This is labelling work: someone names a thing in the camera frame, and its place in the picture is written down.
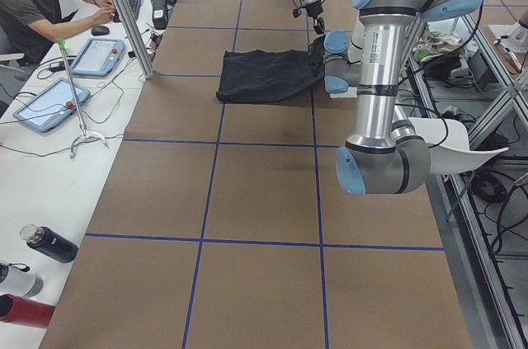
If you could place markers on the blue tape line crosswise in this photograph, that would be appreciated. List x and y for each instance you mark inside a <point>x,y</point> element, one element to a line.
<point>268,243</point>

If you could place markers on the white plastic chair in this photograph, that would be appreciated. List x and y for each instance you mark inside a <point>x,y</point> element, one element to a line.
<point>446,149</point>

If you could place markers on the left blue teach pendant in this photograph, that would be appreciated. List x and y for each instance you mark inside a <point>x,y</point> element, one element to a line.
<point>47,109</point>

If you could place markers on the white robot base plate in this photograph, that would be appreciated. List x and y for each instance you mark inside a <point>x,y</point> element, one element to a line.
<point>354,55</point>

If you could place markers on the green cloth pile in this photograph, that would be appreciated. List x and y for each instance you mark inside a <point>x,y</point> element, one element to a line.
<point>434,44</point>

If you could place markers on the red drink bottle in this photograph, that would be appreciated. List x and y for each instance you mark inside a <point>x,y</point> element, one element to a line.
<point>26,312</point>

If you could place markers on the seated man dark shirt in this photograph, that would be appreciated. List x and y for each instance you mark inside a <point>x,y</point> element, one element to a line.
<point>33,26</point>

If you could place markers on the black drink bottle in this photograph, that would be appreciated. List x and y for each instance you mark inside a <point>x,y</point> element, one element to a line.
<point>48,242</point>

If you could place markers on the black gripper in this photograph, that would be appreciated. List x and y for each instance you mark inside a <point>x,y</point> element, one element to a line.
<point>314,9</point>

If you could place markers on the black printed t-shirt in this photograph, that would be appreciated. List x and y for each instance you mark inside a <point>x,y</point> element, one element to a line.
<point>260,77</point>

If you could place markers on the blue teach pendant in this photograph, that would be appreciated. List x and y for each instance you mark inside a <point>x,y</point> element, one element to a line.
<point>47,109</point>
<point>98,57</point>

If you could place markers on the aluminium frame post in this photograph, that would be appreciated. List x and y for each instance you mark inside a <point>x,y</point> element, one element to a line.
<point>132,31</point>

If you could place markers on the black computer mouse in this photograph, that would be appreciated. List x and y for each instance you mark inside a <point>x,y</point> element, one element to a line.
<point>100,30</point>

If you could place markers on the right blue teach pendant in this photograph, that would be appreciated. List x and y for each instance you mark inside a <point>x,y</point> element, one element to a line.
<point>98,57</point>

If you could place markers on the green handled reacher grabber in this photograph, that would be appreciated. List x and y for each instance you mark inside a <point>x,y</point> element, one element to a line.
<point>86,134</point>

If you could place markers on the white drink bottle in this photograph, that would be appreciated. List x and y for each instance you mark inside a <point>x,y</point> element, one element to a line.
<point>17,282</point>

